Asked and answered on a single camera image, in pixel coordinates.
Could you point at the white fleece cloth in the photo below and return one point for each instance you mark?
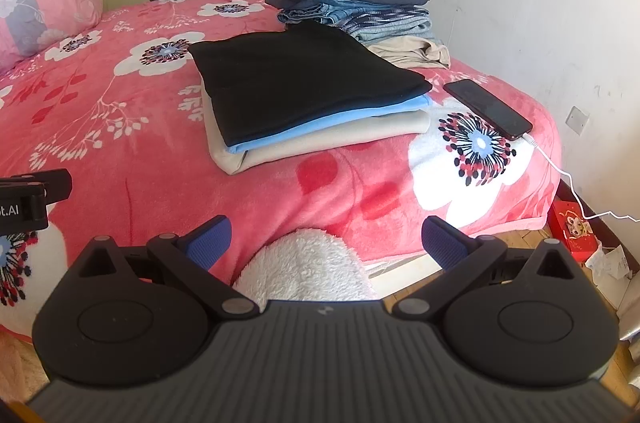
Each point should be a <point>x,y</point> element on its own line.
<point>300,263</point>

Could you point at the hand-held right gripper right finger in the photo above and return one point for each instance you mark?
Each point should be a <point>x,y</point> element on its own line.
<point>445,243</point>

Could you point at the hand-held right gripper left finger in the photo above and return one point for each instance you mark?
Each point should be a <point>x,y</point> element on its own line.
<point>207,240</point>

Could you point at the red box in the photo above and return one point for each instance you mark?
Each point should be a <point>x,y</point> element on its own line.
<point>575,228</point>

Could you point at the folded beige garment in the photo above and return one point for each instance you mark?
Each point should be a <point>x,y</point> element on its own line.
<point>325,143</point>

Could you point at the crumpled beige garment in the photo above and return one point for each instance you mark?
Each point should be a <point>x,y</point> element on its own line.
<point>420,53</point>

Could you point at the crumpled white paper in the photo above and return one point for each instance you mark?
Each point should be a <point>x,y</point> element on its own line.
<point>607,263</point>

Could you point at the blue jeans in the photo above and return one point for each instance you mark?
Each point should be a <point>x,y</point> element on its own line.
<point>320,13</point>

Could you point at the pink grey floral pillow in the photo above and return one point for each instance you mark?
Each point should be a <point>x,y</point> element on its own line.
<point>40,3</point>

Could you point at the folded light blue garment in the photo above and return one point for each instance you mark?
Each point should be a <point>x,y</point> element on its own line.
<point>345,121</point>

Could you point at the striped blue garment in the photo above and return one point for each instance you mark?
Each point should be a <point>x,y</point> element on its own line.
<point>395,28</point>

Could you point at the black garment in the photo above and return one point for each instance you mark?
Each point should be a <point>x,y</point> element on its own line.
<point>300,78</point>

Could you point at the pink floral blanket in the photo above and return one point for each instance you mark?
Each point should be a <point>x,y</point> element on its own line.
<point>125,113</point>

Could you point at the black smartphone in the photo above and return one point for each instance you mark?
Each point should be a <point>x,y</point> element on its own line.
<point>485,105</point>

